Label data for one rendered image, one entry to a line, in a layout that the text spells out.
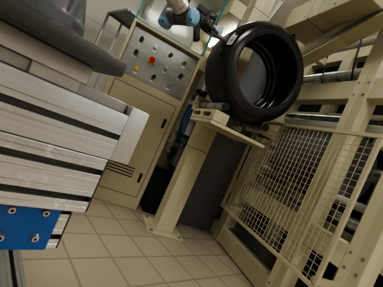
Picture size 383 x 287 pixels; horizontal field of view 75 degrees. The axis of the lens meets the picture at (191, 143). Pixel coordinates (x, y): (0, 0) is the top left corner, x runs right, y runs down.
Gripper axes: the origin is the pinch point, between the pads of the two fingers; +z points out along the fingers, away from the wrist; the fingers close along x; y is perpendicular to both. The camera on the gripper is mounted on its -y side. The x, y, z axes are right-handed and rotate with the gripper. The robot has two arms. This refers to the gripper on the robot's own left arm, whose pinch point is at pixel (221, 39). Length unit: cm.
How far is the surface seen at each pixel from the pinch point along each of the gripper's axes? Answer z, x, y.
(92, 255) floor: -7, -20, -124
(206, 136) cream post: 32, 26, -48
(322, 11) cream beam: 41, -9, 46
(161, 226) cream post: 36, 26, -117
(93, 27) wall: -113, 341, 35
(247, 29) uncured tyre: 6.9, -10.3, 8.0
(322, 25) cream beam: 51, -1, 46
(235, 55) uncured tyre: 7.5, -11.5, -7.2
